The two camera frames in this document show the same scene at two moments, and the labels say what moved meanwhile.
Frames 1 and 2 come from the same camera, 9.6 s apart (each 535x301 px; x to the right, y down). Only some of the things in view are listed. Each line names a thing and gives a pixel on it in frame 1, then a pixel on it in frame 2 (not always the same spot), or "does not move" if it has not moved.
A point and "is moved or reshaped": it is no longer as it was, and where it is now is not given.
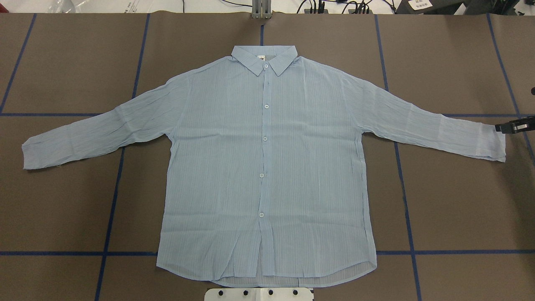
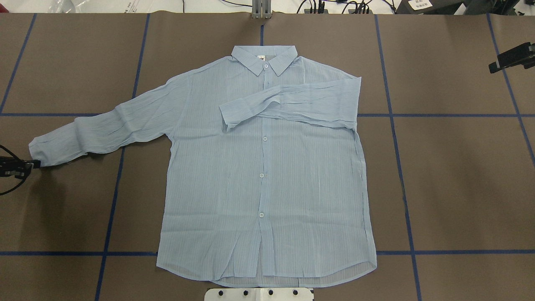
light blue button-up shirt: (266, 183) is moved or reshaped
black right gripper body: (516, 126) → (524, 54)
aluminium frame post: (261, 9) does not move
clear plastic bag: (67, 6) does not move
